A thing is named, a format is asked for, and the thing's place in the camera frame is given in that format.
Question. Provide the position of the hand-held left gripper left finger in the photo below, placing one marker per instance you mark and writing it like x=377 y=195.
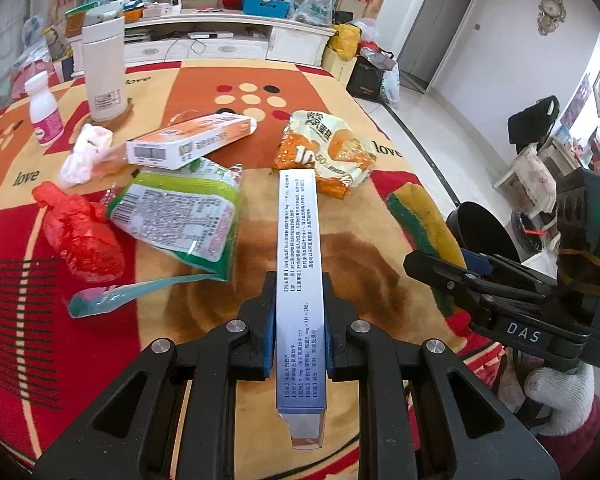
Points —
x=268 y=345

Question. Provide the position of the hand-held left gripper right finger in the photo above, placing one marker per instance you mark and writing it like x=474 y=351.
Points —
x=328 y=345

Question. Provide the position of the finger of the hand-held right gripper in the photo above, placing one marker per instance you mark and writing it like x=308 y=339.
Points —
x=445 y=282
x=510 y=275

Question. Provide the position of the black trash bin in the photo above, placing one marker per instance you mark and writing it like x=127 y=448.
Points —
x=480 y=225

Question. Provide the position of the yellow green sponge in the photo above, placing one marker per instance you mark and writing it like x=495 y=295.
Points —
x=430 y=220

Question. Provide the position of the long blue white box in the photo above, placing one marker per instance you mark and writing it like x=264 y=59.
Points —
x=300 y=260

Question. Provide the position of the green snack packet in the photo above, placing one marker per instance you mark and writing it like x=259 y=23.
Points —
x=180 y=215

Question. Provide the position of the teal toothbrush wrapper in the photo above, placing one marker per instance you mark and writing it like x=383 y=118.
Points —
x=105 y=297

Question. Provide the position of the orange bread packet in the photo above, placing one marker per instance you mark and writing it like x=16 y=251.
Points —
x=330 y=150

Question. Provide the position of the orange white carton box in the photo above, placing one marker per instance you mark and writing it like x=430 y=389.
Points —
x=190 y=140

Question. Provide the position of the white tissue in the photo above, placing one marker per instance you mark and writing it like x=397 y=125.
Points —
x=85 y=155

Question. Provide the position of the person's right forearm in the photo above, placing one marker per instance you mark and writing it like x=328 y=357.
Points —
x=587 y=437

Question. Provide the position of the person's right hand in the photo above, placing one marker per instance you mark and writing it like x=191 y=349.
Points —
x=560 y=395

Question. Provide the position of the white chair with cushion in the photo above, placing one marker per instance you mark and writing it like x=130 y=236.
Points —
x=530 y=175

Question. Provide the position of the red plastic bag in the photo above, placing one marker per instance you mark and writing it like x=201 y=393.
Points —
x=85 y=245

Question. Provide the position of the black paper bag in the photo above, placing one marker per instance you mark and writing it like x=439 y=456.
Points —
x=365 y=82

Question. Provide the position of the beige cardboard box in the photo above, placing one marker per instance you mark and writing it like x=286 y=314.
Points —
x=337 y=70

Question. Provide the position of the white door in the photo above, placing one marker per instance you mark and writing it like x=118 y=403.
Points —
x=440 y=30

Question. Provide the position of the yellow plastic bag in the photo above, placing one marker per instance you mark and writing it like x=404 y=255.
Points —
x=345 y=40

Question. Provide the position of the white tv cabinet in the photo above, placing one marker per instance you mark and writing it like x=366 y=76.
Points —
x=230 y=50

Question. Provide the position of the white green plastic bag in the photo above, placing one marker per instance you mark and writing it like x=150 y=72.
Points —
x=315 y=7

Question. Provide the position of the white pill bottle pink label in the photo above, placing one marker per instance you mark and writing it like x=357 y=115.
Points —
x=45 y=115

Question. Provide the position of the grey white thermos bottle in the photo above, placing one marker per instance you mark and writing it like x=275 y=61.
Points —
x=102 y=70

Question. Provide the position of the blue storage basket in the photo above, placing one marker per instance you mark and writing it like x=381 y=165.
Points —
x=265 y=7

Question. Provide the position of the pink plastic bag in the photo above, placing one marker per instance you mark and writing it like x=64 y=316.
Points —
x=42 y=72

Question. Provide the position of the white blue plastic bag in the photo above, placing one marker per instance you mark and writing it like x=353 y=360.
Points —
x=34 y=30

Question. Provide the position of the wall poster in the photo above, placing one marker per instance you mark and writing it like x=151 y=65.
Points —
x=576 y=100

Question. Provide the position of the ornate wall clock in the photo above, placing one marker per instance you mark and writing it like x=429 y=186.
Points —
x=551 y=14

